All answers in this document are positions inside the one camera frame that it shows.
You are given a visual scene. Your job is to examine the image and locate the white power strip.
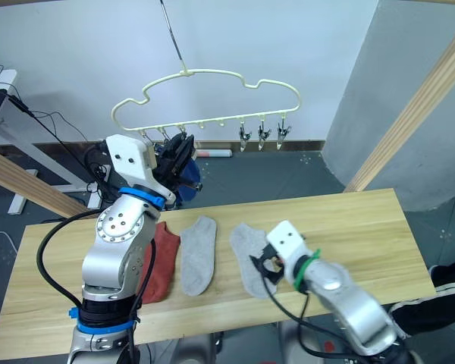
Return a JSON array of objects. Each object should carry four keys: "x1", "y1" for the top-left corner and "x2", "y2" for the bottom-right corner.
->
[{"x1": 86, "y1": 181, "x2": 102, "y2": 210}]

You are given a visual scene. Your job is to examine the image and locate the white desk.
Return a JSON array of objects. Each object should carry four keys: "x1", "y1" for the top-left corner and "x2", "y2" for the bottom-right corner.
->
[{"x1": 0, "y1": 69, "x2": 103, "y2": 215}]

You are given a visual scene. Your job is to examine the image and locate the black trouser leg white stripe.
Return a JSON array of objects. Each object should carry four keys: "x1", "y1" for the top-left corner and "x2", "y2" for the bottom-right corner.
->
[{"x1": 388, "y1": 259, "x2": 455, "y2": 338}]

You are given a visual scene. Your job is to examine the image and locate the pink white paper roll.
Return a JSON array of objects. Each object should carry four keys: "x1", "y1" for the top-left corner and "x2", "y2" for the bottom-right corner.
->
[{"x1": 195, "y1": 149, "x2": 233, "y2": 159}]

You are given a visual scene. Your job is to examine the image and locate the black floor cables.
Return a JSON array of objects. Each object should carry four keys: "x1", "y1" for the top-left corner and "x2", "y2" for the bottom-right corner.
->
[{"x1": 0, "y1": 66, "x2": 118, "y2": 200}]

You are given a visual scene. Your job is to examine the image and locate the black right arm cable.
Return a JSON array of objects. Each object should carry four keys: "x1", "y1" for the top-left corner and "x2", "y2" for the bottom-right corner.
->
[{"x1": 261, "y1": 271, "x2": 369, "y2": 361}]

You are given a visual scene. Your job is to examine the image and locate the grey sock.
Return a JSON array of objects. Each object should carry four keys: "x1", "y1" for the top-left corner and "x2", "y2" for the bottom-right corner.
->
[
  {"x1": 179, "y1": 215, "x2": 218, "y2": 297},
  {"x1": 229, "y1": 223, "x2": 280, "y2": 300}
]

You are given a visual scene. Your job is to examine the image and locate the white floor cable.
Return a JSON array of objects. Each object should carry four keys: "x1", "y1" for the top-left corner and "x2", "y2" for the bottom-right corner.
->
[{"x1": 0, "y1": 230, "x2": 18, "y2": 265}]

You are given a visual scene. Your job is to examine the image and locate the light wooden beam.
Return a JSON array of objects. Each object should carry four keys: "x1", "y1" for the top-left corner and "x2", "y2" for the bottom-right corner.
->
[
  {"x1": 0, "y1": 146, "x2": 92, "y2": 221},
  {"x1": 343, "y1": 17, "x2": 455, "y2": 193}
]

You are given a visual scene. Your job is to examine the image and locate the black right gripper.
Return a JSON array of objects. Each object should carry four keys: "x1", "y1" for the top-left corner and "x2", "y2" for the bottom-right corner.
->
[{"x1": 249, "y1": 242, "x2": 286, "y2": 285}]

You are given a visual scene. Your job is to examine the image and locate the red sock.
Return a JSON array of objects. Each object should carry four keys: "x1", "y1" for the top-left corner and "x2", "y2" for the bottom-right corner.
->
[{"x1": 138, "y1": 221, "x2": 181, "y2": 305}]

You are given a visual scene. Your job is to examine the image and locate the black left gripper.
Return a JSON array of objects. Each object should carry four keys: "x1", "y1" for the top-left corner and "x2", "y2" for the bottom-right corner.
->
[{"x1": 152, "y1": 133, "x2": 197, "y2": 193}]

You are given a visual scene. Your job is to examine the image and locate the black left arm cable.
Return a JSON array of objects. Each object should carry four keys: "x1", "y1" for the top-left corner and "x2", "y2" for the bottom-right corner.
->
[{"x1": 36, "y1": 210, "x2": 107, "y2": 310}]

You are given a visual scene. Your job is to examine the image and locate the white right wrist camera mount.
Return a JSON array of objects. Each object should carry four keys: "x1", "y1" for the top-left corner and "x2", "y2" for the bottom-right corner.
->
[{"x1": 265, "y1": 220, "x2": 315, "y2": 274}]

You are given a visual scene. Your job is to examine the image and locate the metal hanger rod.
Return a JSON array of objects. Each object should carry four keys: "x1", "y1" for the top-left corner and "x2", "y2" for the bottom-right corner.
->
[{"x1": 158, "y1": 0, "x2": 186, "y2": 71}]

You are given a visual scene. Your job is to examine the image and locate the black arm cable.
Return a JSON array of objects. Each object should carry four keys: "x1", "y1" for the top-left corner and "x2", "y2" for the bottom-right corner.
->
[
  {"x1": 36, "y1": 210, "x2": 107, "y2": 310},
  {"x1": 261, "y1": 271, "x2": 369, "y2": 361}
]

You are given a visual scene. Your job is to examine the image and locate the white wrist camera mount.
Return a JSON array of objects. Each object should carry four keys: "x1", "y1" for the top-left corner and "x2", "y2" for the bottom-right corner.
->
[
  {"x1": 265, "y1": 220, "x2": 315, "y2": 274},
  {"x1": 105, "y1": 133, "x2": 177, "y2": 202}
]

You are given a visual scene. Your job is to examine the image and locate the cream plastic clip hanger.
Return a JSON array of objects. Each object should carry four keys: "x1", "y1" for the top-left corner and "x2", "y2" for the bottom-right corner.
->
[{"x1": 111, "y1": 68, "x2": 301, "y2": 133}]

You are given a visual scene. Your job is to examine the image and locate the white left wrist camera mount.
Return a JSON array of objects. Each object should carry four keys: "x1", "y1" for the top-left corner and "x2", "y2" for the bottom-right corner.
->
[{"x1": 105, "y1": 133, "x2": 177, "y2": 202}]

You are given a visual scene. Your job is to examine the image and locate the green cable tie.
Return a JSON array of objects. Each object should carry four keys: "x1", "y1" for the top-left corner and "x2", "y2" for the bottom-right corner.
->
[{"x1": 292, "y1": 248, "x2": 322, "y2": 292}]

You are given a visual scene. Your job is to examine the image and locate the blue sock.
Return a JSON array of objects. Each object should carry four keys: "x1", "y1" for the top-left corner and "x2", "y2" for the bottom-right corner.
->
[{"x1": 172, "y1": 157, "x2": 202, "y2": 209}]

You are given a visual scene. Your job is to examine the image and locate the grey rounded shape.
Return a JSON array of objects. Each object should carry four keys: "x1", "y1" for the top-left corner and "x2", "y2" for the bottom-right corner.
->
[{"x1": 174, "y1": 332, "x2": 232, "y2": 364}]

